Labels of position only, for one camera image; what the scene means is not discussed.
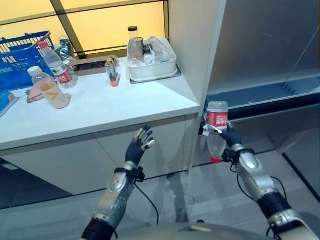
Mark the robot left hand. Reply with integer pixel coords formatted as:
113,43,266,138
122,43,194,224
125,124,157,167

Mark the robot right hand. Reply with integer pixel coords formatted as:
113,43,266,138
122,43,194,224
202,121,244,151

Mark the red label water bottle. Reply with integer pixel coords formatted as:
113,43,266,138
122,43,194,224
37,41,78,90
204,100,230,164

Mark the refrigerator drawer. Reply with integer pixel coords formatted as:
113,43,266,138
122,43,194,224
224,102,320,155

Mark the refrigerator glass shelf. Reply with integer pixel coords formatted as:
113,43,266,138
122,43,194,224
206,76,320,111

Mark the silver refrigerator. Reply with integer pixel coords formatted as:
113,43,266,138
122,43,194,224
166,0,320,191

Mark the white counter cabinet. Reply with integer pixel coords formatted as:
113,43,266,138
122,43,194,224
0,55,201,209

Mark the white plastic bin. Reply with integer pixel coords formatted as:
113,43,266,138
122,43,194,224
126,35,178,80

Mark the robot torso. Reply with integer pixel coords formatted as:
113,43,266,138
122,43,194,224
116,221,277,240

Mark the orange drink bottle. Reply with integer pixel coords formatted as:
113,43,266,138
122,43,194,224
27,65,72,110

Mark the clear glass cup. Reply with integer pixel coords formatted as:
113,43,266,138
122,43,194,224
128,37,145,66

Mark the pink snack packet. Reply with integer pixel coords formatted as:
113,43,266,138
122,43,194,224
24,83,47,104

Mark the clear jar with black lid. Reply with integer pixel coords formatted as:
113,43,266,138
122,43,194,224
127,25,140,43

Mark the blue flat package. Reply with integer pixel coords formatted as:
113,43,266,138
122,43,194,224
0,90,20,119

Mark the blue printed bag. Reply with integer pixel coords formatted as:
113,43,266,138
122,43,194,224
0,46,55,93

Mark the blue shopping basket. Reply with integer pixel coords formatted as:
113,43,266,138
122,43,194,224
0,30,55,55

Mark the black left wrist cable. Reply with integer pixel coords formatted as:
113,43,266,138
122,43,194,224
133,172,160,225

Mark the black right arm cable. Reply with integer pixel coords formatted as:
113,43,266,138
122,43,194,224
236,172,288,198

